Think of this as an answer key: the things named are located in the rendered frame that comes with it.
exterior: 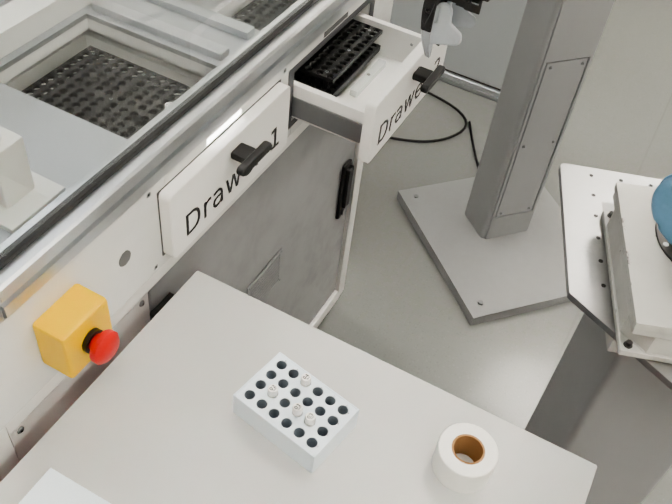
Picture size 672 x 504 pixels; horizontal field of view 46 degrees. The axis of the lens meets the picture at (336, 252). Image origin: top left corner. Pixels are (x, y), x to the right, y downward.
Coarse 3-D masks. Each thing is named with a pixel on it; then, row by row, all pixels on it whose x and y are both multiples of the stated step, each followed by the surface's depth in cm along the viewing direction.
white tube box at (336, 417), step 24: (288, 360) 97; (264, 384) 95; (288, 384) 95; (312, 384) 95; (240, 408) 94; (264, 408) 92; (288, 408) 93; (312, 408) 93; (336, 408) 93; (264, 432) 93; (288, 432) 90; (312, 432) 91; (336, 432) 91; (312, 456) 89
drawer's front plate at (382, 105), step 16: (416, 48) 124; (432, 48) 127; (400, 64) 121; (416, 64) 122; (432, 64) 131; (400, 80) 118; (384, 96) 114; (400, 96) 122; (368, 112) 114; (384, 112) 117; (368, 128) 116; (384, 128) 121; (368, 144) 118; (368, 160) 120
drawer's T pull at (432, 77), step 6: (420, 66) 124; (438, 66) 124; (444, 66) 124; (414, 72) 123; (420, 72) 123; (426, 72) 123; (432, 72) 123; (438, 72) 123; (414, 78) 123; (420, 78) 122; (426, 78) 122; (432, 78) 122; (438, 78) 123; (426, 84) 120; (432, 84) 121; (420, 90) 121; (426, 90) 120
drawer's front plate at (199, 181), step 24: (264, 96) 112; (288, 96) 115; (240, 120) 108; (264, 120) 111; (216, 144) 104; (192, 168) 100; (216, 168) 104; (168, 192) 97; (192, 192) 101; (168, 216) 98; (192, 216) 103; (168, 240) 102; (192, 240) 106
